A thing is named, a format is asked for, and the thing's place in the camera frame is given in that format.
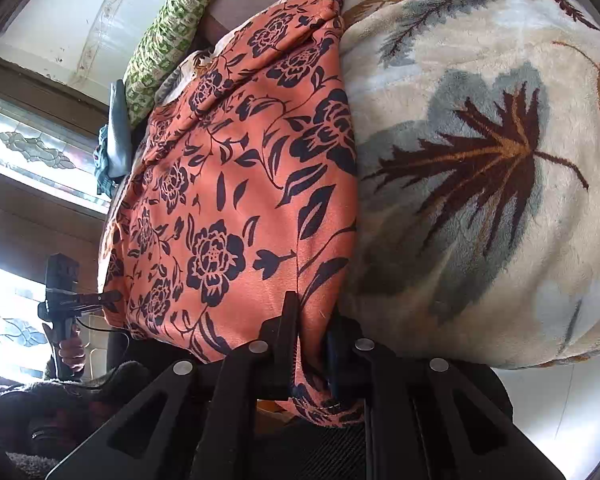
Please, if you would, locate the green patterned pillow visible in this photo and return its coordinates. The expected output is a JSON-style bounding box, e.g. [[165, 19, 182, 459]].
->
[[123, 0, 231, 131]]

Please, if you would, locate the person's left hand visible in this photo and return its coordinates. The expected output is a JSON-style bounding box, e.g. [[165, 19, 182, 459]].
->
[[56, 326, 87, 374]]

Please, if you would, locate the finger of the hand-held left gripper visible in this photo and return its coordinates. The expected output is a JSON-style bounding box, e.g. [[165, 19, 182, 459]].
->
[[71, 289, 124, 314]]

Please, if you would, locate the patterned glass window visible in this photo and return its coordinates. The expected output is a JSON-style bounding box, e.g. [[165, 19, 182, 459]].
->
[[0, 55, 113, 381]]

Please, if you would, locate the leaf print fleece blanket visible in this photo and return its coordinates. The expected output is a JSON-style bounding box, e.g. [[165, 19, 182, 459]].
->
[[155, 0, 600, 371]]

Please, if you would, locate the dark fleece clothing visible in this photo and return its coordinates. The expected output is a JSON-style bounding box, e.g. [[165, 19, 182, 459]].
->
[[0, 360, 153, 480]]

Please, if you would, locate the orange floral blouse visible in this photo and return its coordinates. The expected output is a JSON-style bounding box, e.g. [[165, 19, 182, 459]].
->
[[100, 0, 366, 428]]

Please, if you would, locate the teal patterned cloth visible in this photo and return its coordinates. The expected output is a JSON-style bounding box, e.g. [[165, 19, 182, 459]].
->
[[94, 125, 118, 198]]

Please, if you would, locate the light blue folded cloth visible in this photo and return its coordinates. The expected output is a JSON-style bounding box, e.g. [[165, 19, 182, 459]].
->
[[107, 79, 133, 181]]

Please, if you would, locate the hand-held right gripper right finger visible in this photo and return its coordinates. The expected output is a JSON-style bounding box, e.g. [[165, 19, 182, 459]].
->
[[325, 312, 566, 480]]

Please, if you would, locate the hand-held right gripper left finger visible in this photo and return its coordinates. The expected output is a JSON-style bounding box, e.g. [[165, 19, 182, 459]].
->
[[45, 290, 301, 480]]

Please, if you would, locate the thin black cable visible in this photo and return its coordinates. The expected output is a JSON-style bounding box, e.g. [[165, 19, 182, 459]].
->
[[75, 310, 131, 356]]

